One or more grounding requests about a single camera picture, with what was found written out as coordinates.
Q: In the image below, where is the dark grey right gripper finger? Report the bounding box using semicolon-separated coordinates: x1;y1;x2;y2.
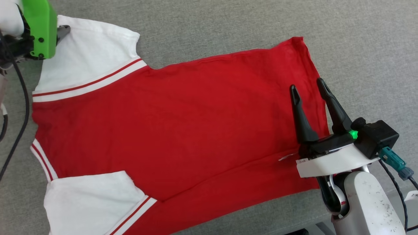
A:
316;77;353;135
290;84;319;144

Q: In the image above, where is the teal right camera connector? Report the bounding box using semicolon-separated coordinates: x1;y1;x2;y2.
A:
379;147;415;181

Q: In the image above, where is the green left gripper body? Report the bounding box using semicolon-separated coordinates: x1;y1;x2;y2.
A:
21;0;59;60

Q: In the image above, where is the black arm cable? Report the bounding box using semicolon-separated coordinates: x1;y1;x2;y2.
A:
0;58;31;182
379;159;418;233

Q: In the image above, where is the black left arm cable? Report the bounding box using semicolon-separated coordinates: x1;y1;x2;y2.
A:
0;58;31;182

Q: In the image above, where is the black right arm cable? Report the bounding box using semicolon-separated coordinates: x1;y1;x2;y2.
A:
379;159;418;233

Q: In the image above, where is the red and white t-shirt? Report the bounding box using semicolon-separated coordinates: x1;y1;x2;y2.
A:
30;15;331;235

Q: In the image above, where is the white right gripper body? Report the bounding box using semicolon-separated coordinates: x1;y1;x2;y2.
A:
295;132;381;179

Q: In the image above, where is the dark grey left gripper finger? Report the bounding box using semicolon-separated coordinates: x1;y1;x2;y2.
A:
57;25;71;43

